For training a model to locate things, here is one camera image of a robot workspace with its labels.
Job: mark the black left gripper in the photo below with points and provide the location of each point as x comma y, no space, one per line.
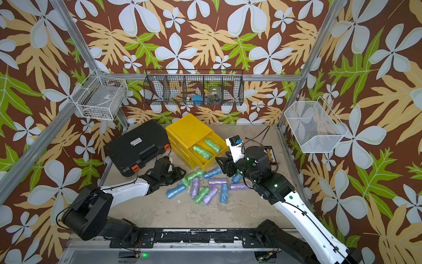
178,174

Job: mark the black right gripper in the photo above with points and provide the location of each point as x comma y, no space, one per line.
229,164

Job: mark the green trash bag roll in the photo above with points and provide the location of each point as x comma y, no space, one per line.
185,182
201,195
214,146
202,152
195,174

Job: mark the yellow top drawer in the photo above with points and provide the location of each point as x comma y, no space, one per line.
211,150

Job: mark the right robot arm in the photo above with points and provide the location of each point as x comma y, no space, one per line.
318,245

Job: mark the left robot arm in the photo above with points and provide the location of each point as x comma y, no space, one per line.
88,216

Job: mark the blue trash bag roll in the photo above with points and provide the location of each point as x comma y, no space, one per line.
175,191
214,172
224,194
237,178

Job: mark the purple trash bag roll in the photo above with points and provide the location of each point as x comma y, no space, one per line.
217,181
195,187
211,194
239,186

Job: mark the yellow plastic drawer cabinet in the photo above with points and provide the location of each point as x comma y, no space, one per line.
184,134

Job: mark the black parallel charging board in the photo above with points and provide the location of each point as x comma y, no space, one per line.
270,153

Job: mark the black tool case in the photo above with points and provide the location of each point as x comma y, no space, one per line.
131,151

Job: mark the blue object in basket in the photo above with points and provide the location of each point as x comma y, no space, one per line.
197,100

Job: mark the clear jar in basket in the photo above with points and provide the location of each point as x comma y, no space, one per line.
215,95

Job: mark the white mesh basket right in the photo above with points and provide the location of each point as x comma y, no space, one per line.
315,126

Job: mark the black wire basket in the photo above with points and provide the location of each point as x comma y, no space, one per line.
180,86

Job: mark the white wire basket left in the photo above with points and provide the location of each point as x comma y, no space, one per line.
100,96

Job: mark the aluminium frame post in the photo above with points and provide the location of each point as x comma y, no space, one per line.
322,36

